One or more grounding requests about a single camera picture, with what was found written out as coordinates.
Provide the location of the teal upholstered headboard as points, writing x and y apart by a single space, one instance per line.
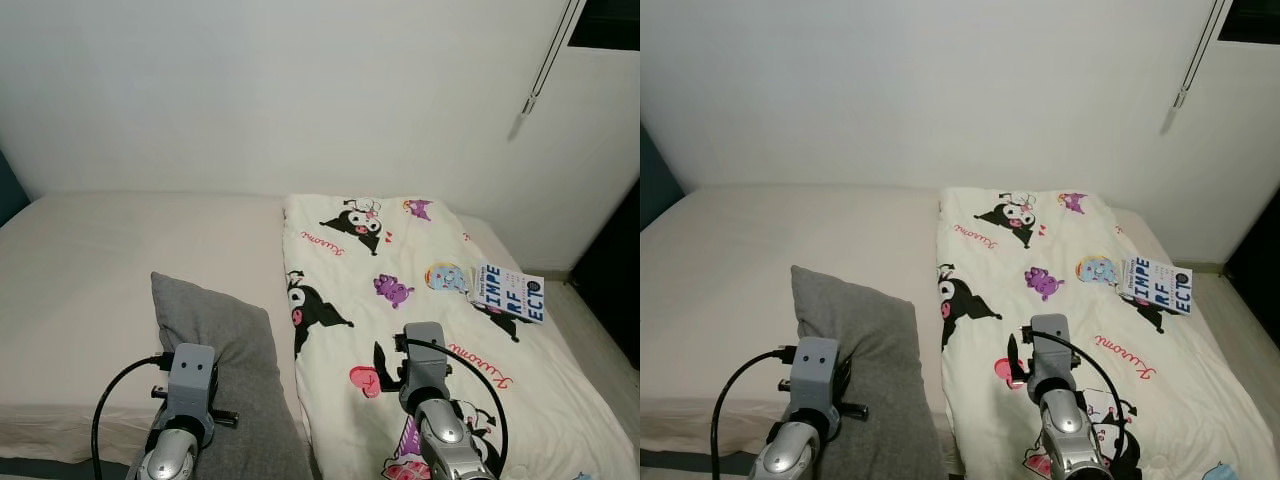
655 185
10 195

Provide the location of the cream cartoon print blanket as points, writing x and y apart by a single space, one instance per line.
1080 250
420 260

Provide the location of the beige sheeted mattress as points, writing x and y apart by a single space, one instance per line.
780 250
120 260

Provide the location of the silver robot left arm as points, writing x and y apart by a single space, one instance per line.
785 455
170 460

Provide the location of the dark teal bed base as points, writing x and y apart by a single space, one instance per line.
50 470
690 468

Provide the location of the white blind wand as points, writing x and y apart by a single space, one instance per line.
553 50
1202 50

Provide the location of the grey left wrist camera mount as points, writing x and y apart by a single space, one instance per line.
190 375
815 370

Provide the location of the white book blue letters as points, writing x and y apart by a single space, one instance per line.
510 292
1158 286

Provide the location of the grey pillow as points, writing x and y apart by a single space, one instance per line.
880 340
240 340

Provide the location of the dark window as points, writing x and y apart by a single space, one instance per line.
1250 20
605 22

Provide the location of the black fabric cabinet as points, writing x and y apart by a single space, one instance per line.
1258 270
610 290

